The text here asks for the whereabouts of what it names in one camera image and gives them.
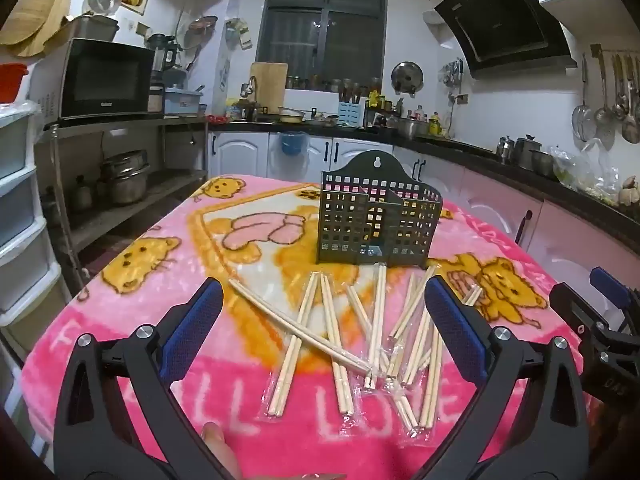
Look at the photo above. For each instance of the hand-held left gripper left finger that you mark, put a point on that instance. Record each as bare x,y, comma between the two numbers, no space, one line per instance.
195,325

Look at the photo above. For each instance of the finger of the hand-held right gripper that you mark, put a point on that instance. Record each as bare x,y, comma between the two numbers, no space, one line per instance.
607,285
572,310

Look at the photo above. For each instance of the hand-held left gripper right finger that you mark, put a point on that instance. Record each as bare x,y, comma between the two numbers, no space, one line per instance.
455,325

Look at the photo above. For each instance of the pile of chopsticks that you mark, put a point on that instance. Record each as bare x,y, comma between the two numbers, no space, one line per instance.
332,340

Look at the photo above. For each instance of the green plastic utensil holder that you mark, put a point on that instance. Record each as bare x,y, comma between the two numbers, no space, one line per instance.
350,230

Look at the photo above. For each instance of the person's left hand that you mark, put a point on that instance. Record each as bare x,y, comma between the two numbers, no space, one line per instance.
217,452

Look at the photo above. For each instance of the pink kitchen cabinets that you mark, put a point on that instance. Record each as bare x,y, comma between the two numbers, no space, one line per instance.
560,230

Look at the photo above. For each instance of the pink printed blanket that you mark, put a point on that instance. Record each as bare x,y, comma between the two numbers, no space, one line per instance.
165,200

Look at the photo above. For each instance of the stainless steel pot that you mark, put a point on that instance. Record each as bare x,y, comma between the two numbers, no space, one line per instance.
544,164

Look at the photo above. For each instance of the metal shelf rack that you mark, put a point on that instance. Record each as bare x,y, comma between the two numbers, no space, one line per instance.
170,180

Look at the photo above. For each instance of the tall metal kettle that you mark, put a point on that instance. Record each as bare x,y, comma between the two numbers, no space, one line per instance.
526,152

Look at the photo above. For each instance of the hanging metal ladle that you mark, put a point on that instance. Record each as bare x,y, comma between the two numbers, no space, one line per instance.
630,125

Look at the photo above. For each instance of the stacked stainless steel pots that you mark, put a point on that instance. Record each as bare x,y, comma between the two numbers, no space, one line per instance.
125,175

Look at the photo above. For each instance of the hanging metal strainer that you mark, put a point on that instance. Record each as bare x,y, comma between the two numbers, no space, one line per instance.
584,119

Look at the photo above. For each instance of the small metal kettle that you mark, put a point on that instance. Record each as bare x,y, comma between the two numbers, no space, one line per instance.
505,149

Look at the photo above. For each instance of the white kitchen cabinets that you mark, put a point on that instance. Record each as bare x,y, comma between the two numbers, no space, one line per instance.
240,155

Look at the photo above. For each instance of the black countertop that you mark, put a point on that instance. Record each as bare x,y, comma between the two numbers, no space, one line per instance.
465,147

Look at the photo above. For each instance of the large steel cooking pot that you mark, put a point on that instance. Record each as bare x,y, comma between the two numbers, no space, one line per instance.
412,128

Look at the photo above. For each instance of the yellow bottle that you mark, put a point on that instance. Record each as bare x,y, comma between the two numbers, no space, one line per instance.
435,124

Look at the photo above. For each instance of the blue plastic bowl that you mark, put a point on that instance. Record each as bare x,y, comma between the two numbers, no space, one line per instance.
292,142

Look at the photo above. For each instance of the white plastic drawer unit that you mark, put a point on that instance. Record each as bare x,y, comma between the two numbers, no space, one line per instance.
20,210

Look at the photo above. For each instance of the blue dish bin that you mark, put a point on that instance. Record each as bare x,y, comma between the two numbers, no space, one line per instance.
182,100

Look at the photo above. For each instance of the blue cutlery holder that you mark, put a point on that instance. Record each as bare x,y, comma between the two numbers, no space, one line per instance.
350,111

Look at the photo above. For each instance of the metal faucet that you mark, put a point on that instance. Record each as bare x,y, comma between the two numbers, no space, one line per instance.
250,87

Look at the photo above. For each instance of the round metal lid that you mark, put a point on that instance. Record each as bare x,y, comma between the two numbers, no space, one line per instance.
407,77

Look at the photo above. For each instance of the wooden cutting board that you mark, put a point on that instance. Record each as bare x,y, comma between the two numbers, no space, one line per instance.
268,82

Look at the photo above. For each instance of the black microwave oven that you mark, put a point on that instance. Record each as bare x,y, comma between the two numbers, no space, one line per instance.
107,77

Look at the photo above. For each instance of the row of jars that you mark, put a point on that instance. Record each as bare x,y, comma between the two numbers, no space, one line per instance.
325,84

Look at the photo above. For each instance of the blender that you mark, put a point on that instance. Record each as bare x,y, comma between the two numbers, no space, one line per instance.
162,52

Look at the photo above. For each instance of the black range hood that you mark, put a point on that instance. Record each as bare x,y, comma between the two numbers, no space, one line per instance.
500,25

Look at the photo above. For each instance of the hanging metal pan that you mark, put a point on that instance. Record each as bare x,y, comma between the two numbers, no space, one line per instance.
202,22

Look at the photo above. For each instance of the red plastic basin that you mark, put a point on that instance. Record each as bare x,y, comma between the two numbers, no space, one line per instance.
10,82

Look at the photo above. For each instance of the metal pot with lid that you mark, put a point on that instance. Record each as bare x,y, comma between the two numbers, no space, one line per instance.
92,27

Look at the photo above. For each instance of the round wooden board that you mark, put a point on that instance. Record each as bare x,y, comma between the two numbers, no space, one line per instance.
35,5
32,50

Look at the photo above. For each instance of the dark window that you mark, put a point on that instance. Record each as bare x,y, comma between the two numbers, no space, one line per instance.
322,25

